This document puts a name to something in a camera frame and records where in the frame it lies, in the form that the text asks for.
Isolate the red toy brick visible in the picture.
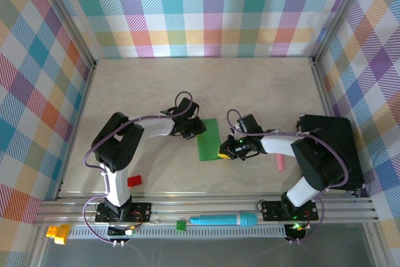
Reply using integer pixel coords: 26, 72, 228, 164
127, 175, 144, 188

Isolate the green cloth square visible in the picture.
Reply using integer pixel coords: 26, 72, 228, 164
196, 118, 221, 162

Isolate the aluminium frame post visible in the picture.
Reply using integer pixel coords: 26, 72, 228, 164
311, 0, 376, 67
32, 0, 98, 69

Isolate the black case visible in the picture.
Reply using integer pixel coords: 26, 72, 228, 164
296, 114, 365, 191

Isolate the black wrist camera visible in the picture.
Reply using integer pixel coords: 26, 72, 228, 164
175, 97, 200, 118
236, 113, 264, 135

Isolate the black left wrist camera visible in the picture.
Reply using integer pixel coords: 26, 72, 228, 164
175, 97, 200, 118

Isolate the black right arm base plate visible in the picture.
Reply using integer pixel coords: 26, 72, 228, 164
261, 199, 319, 221

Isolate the teal marker pen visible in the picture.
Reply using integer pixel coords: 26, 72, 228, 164
189, 212, 259, 228

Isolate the aluminium mounting rail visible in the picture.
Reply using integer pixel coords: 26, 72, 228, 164
34, 191, 378, 227

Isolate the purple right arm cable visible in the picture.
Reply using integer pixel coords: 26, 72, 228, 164
227, 109, 348, 244

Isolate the grey slotted cable duct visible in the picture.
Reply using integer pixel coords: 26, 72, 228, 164
67, 227, 288, 240

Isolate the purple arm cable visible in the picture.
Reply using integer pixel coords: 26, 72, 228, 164
227, 109, 348, 244
82, 91, 192, 246

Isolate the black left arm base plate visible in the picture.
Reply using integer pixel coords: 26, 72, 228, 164
95, 201, 153, 223

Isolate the small controller circuit board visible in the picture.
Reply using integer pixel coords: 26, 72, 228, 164
107, 225, 139, 240
284, 223, 309, 242

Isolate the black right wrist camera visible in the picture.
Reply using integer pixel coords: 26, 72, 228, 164
236, 113, 264, 135

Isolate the yellow toy brick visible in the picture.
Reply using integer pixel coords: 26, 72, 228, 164
46, 223, 72, 245

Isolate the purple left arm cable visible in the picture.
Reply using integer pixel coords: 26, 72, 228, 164
82, 91, 192, 246

